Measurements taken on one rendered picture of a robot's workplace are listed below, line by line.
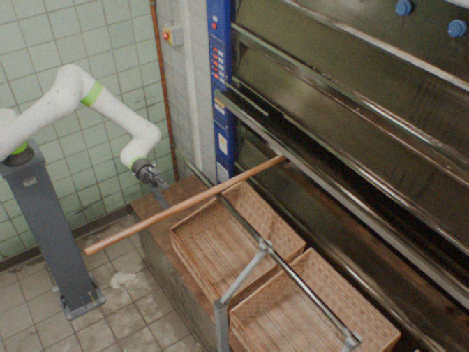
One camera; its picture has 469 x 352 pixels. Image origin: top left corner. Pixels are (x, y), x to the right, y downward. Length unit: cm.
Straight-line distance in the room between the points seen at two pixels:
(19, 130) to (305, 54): 116
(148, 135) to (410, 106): 117
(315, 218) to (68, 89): 119
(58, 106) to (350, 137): 110
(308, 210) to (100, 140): 156
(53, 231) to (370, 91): 178
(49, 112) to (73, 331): 161
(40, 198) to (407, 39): 181
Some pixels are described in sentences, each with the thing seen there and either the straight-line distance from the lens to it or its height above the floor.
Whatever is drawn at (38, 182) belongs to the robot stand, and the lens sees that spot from 236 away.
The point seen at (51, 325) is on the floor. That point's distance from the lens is 314.
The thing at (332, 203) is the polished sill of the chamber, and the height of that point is 117.
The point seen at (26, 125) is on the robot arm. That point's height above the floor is 152.
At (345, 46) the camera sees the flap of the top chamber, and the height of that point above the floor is 184.
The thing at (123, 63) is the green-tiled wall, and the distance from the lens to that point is 291.
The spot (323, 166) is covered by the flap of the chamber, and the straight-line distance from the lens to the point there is 174.
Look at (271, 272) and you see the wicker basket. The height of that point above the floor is 77.
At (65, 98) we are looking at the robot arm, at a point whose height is 162.
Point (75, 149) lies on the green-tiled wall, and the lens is 307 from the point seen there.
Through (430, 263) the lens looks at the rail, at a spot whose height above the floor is 144.
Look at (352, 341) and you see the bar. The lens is 157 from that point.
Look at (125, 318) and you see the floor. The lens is 302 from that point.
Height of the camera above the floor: 253
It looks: 42 degrees down
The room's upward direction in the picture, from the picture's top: 2 degrees counter-clockwise
